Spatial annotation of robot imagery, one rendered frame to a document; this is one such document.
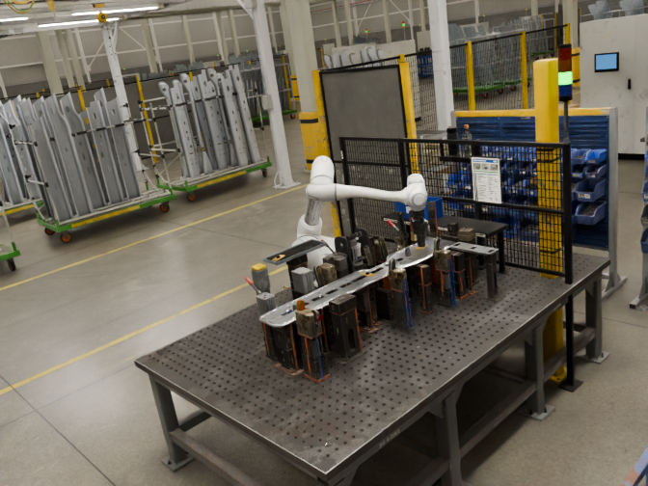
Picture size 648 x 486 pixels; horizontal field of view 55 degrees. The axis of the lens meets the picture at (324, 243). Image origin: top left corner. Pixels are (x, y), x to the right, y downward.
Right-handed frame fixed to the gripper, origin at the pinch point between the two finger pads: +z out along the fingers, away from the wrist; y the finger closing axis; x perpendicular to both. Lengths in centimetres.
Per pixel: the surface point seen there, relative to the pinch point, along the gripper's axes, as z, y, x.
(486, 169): -32, 10, 55
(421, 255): 4.9, 6.9, -8.2
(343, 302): 2, 21, -84
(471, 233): 1.2, 16.6, 26.7
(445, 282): 19.9, 21.3, -6.5
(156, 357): 35, -75, -148
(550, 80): -84, 53, 59
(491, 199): -13, 13, 55
